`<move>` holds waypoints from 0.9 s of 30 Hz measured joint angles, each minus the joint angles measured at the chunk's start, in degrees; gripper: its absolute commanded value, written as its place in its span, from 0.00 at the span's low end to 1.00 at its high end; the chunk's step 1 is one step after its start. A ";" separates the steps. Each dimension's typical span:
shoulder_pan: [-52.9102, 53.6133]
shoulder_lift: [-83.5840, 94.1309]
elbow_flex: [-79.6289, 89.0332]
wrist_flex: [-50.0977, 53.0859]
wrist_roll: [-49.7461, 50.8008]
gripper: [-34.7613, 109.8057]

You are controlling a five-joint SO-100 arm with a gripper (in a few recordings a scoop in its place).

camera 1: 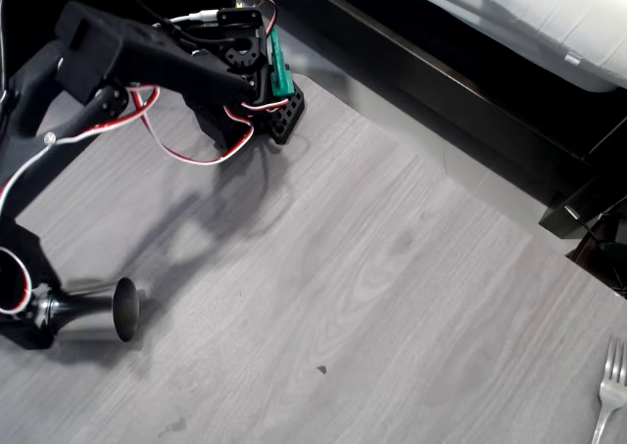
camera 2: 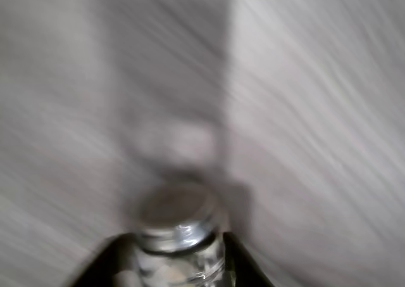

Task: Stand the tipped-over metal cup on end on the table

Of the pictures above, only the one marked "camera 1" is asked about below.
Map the shiny steel cup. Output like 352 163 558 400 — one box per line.
31 276 142 345

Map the black perforated arm base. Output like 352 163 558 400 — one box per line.
254 80 308 145

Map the green circuit board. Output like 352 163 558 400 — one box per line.
267 25 298 98

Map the silver metal fork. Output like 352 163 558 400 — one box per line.
590 334 627 444

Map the white mattress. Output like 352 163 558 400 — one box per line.
379 0 627 93

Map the long red-white servo cable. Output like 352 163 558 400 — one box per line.
0 84 256 316

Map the short red-white servo cable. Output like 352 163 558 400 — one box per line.
222 0 296 122

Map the black cable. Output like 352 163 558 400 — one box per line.
110 0 237 44

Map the white cable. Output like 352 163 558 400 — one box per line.
169 9 219 25

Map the dark wooden bed frame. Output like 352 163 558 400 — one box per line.
286 0 627 242

